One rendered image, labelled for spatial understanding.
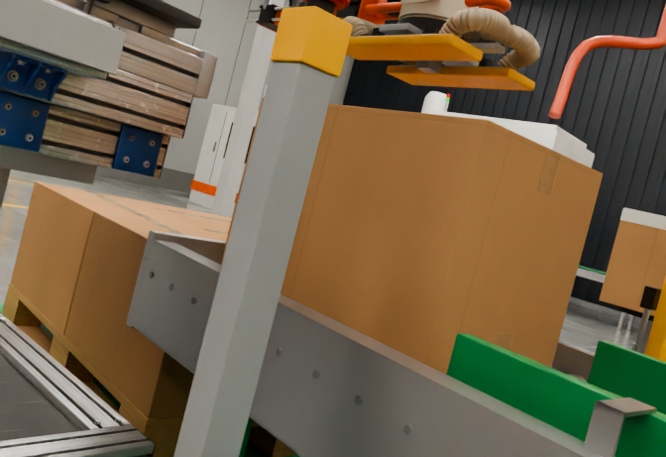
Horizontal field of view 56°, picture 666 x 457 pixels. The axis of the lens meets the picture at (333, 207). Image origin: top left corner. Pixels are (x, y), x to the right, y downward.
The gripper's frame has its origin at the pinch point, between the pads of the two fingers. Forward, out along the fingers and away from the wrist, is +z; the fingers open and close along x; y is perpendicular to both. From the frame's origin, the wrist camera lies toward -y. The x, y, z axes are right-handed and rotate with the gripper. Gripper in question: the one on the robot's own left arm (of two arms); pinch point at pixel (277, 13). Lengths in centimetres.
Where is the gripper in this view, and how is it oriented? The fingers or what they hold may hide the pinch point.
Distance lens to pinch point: 185.0
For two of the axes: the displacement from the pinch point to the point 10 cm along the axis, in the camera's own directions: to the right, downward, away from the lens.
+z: -2.6, 9.7, 0.1
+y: 6.2, 1.7, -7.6
